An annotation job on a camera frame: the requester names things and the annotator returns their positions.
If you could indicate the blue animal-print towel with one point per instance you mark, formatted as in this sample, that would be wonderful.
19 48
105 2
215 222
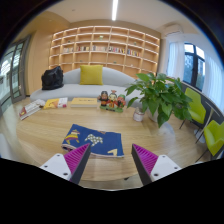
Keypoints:
100 141

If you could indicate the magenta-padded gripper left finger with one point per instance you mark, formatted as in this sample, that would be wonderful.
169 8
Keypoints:
77 159

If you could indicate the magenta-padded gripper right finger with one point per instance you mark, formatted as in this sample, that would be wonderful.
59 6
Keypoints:
145 160

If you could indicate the grey-framed glass door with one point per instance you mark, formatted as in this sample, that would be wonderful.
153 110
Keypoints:
11 73

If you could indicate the lime green chair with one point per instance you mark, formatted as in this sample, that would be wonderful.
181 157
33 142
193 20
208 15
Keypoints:
215 136
196 108

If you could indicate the light grey curved sofa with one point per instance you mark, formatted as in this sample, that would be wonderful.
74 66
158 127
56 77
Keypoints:
73 90

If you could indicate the small white jar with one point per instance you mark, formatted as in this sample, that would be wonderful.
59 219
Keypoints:
138 115

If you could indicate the black bag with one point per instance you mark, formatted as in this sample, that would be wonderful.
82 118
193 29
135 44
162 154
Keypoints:
52 78

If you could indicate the yellow cushion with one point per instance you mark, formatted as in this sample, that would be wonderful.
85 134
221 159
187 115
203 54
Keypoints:
91 74

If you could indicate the dark-framed window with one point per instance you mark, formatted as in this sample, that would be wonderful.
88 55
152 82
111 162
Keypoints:
194 66

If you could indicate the ceiling light strip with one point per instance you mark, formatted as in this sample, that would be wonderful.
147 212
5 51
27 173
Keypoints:
114 9

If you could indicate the flat yellow book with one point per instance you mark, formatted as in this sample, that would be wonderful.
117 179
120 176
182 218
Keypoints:
83 102

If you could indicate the green potted plant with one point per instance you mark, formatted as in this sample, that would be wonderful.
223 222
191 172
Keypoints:
160 96

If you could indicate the wooden wall shelf unit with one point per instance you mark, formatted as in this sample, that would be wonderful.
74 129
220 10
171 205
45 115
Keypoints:
100 43

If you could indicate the colourful figurine group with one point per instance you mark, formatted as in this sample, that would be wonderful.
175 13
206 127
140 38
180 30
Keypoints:
112 101

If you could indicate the white wall air conditioner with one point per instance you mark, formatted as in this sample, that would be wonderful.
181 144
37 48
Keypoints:
172 29

